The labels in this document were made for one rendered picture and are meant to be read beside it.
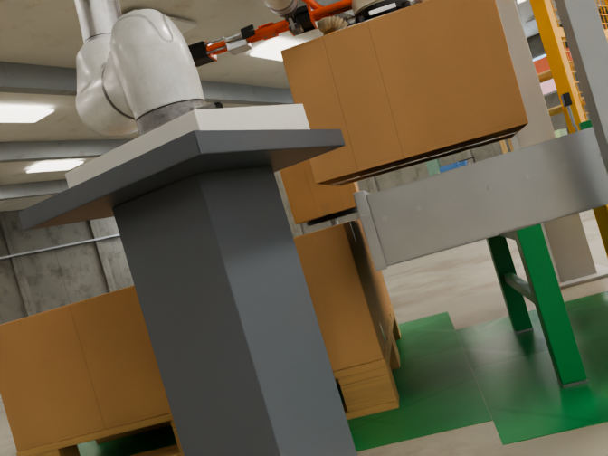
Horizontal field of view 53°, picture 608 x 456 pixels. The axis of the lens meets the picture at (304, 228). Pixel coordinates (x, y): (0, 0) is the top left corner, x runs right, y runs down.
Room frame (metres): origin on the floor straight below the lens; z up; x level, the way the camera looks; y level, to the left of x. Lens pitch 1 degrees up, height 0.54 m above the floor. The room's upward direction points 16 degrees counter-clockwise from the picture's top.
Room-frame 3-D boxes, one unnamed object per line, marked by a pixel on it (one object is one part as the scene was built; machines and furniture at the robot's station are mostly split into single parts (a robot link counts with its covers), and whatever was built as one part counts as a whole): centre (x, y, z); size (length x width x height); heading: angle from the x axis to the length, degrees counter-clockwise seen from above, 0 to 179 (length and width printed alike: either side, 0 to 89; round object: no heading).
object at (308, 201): (3.83, -0.19, 0.82); 0.60 x 0.40 x 0.40; 172
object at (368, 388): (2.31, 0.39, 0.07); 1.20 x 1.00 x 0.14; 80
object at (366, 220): (1.90, -0.22, 0.48); 0.70 x 0.03 x 0.15; 170
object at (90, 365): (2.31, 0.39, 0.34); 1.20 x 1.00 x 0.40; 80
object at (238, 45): (1.96, 0.03, 1.20); 0.07 x 0.07 x 0.04; 79
